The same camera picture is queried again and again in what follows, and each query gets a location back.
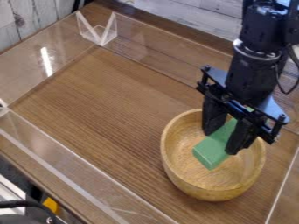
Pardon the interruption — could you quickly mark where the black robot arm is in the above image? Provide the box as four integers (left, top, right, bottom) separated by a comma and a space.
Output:
198, 0, 299, 155

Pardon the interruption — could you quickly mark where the yellow and black device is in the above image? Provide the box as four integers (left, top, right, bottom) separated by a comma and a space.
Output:
42, 197, 82, 224

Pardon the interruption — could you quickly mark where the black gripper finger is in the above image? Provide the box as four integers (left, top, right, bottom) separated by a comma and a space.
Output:
226, 118, 259, 155
202, 95, 229, 136

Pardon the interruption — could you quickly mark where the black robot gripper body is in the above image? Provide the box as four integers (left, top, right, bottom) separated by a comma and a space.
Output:
198, 41, 290, 144

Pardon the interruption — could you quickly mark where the black cable near corner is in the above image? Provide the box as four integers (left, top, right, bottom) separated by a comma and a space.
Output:
0, 199, 58, 224

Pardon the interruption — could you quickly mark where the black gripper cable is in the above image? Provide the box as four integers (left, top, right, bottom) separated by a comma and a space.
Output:
274, 43, 299, 95

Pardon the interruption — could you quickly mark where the brown wooden bowl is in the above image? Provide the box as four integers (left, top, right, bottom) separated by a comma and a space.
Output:
161, 108, 267, 201

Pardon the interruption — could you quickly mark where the clear acrylic corner bracket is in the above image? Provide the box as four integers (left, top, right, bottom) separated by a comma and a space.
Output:
75, 11, 118, 46

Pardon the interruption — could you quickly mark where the clear acrylic front wall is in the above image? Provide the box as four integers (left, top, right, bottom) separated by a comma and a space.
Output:
0, 99, 178, 224

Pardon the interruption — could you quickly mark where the green rectangular block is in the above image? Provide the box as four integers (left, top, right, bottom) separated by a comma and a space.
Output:
191, 115, 238, 171

